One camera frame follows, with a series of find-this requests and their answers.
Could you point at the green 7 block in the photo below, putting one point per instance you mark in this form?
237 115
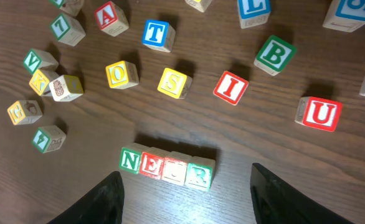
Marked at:
67 30

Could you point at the green J block left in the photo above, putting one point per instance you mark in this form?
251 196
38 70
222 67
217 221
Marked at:
71 7

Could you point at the plain pineapple block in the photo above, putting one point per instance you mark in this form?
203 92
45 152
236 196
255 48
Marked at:
66 88

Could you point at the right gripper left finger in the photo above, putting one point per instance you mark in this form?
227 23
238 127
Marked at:
103 204

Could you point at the yellow G block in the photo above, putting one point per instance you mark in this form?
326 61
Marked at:
24 112

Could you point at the green B block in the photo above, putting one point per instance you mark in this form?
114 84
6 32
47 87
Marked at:
275 55

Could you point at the yellow Q block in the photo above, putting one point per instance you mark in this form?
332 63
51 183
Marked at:
200 5

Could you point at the green R block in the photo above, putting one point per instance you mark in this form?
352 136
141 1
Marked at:
200 173

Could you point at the yellow O block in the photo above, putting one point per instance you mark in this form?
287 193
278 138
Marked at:
122 75

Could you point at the red A block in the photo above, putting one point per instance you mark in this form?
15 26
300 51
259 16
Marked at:
111 19

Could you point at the green V block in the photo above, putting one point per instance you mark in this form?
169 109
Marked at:
39 59

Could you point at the red E block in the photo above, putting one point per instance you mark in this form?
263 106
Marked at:
152 162

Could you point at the red I block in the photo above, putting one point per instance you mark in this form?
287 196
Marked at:
230 87

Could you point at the blue L block middle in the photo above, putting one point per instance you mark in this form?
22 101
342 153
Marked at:
253 12

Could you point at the green 4 block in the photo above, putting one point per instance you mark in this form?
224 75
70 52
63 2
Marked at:
48 138

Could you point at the blue 5 block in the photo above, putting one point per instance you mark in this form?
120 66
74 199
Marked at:
345 15

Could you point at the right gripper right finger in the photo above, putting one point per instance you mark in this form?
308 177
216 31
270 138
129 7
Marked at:
276 201

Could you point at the red u block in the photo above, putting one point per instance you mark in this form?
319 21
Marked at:
318 113
175 167

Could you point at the blue T block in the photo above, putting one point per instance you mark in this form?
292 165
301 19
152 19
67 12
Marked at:
158 35

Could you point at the green N block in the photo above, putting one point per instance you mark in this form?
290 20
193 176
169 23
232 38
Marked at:
130 157

